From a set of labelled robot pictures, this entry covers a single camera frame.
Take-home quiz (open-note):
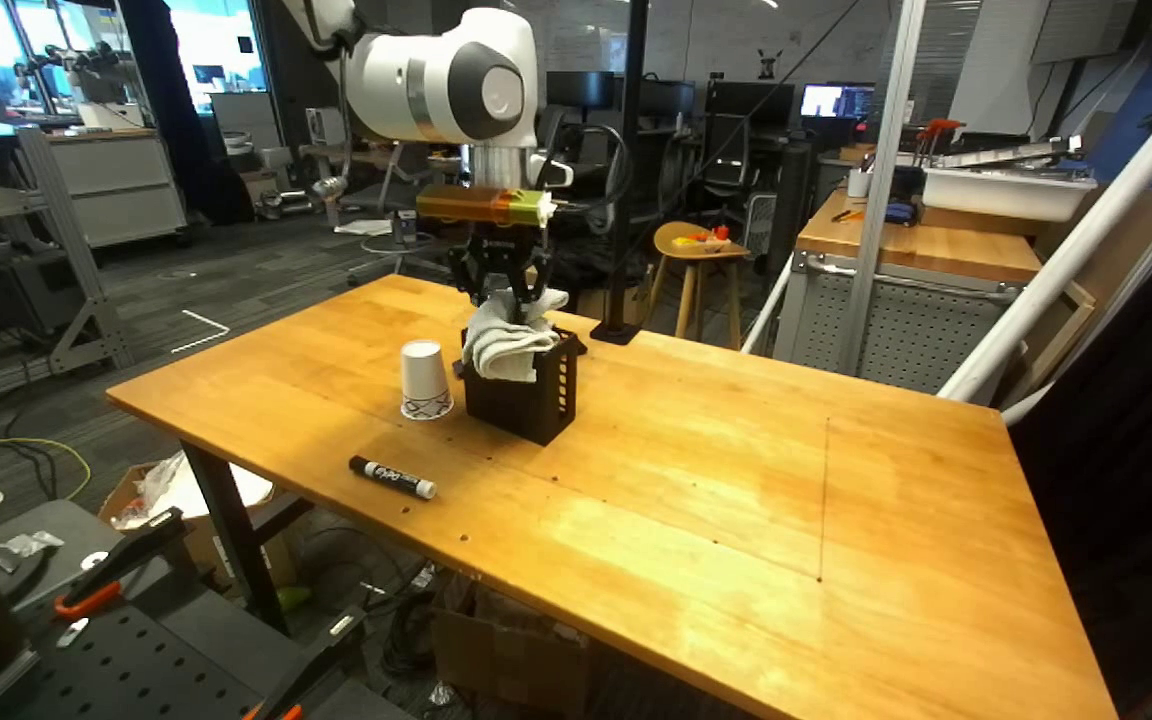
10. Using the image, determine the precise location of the wooden top workbench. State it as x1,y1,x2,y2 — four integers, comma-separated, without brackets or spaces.
771,184,1049,398

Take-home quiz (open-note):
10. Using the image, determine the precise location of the black stand pole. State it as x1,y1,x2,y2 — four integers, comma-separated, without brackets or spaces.
593,0,657,346

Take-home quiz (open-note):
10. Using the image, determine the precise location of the grey metal shelf rack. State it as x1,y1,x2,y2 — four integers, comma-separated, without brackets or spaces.
0,121,124,411

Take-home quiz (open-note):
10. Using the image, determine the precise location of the black perforated board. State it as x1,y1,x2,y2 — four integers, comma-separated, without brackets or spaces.
0,595,320,720

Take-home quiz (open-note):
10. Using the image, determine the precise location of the white drawer cabinet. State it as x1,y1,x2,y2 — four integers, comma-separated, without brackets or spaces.
47,127,191,252

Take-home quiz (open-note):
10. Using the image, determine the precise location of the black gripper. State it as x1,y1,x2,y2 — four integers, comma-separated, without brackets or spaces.
446,222,574,323

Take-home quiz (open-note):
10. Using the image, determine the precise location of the white slanted frame pole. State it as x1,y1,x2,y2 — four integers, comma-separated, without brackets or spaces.
937,56,1152,408

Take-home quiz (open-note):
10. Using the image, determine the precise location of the lit computer monitor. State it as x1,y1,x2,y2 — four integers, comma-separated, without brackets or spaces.
795,78,883,127

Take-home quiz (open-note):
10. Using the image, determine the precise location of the yellow floor cable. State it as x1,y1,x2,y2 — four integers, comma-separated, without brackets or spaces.
0,431,101,506

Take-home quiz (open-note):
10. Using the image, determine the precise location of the black marker with white label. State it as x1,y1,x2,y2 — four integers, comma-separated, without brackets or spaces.
342,453,441,505

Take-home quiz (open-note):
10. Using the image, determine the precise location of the red handled hand tool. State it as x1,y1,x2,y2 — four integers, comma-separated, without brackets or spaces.
47,505,186,627

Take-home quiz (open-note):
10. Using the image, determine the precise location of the white paper cup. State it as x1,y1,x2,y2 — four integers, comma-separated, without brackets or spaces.
395,337,459,428

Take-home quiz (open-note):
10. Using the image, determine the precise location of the black perforated basket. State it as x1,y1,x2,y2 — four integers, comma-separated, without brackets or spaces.
456,323,589,448

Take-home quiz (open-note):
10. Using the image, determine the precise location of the white shallow tray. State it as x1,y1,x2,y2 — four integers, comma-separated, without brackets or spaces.
915,155,1105,226

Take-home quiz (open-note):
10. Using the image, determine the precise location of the white upright frame pole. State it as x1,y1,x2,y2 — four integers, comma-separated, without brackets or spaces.
842,0,937,381

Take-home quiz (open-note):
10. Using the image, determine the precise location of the gold brown wrist camera block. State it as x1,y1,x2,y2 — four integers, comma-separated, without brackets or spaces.
411,178,562,237

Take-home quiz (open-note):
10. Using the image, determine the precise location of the white plastic bag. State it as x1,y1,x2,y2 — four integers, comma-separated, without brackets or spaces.
96,448,274,538

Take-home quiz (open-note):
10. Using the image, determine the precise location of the round wooden stool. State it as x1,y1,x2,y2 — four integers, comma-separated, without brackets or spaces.
645,217,755,353

